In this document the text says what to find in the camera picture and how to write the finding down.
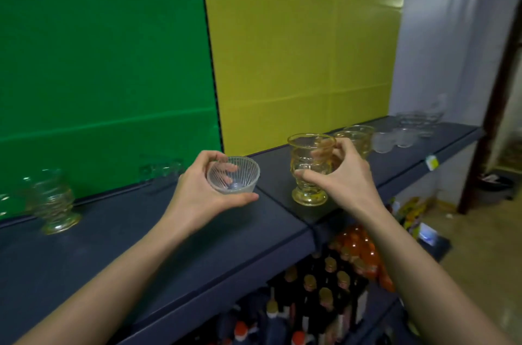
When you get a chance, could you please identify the colourful snack packets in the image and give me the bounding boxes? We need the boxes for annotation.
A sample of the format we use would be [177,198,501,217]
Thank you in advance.
[389,196,433,235]

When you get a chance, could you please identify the black bin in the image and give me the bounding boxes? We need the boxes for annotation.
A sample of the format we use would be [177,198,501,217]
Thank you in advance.
[475,173,515,202]

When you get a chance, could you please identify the small clear glass bowl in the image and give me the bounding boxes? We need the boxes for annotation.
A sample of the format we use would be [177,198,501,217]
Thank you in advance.
[372,132,395,154]
[394,128,420,149]

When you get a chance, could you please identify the yellow back panel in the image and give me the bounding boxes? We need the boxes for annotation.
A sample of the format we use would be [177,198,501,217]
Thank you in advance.
[199,0,410,157]

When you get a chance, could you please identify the clear ribbed glass bowl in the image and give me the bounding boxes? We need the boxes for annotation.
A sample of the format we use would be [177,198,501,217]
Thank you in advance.
[206,156,261,195]

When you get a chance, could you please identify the brown wooden post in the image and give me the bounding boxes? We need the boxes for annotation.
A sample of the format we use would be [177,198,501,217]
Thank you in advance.
[458,0,522,215]

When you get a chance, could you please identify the group of orange drink bottles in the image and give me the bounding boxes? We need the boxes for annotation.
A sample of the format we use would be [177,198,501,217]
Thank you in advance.
[328,224,395,293]

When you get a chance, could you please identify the green back panel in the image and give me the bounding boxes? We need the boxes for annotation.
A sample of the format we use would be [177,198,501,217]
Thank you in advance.
[0,0,223,221]

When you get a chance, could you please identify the white and blue box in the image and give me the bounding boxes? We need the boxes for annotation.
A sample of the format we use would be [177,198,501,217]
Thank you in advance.
[414,222,452,263]

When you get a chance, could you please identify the person's right forearm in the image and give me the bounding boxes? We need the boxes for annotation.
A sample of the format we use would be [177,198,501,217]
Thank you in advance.
[354,201,515,345]

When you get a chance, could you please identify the person's left hand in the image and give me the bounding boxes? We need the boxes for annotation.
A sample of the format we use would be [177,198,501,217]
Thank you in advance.
[161,150,260,237]

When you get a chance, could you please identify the dark blue metal shelf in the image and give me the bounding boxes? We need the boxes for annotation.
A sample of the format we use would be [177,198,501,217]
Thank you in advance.
[0,115,486,345]

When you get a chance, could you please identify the group of dark gold-capped bottles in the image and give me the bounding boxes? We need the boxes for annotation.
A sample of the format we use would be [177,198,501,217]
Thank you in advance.
[267,251,369,345]

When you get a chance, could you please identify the clear glass cup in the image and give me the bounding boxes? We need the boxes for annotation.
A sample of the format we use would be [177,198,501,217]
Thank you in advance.
[139,159,185,186]

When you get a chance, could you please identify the group of red-capped bottles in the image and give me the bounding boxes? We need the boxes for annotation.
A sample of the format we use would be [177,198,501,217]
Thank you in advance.
[175,296,323,345]

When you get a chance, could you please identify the amber footed glass cup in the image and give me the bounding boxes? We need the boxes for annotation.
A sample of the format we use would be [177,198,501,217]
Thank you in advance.
[24,169,82,235]
[334,125,375,161]
[287,133,337,207]

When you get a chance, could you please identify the person's left forearm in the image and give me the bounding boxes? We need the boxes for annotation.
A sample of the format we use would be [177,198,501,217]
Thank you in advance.
[14,212,192,345]

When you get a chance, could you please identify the person's right hand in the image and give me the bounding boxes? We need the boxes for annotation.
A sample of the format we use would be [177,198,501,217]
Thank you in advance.
[294,137,386,221]

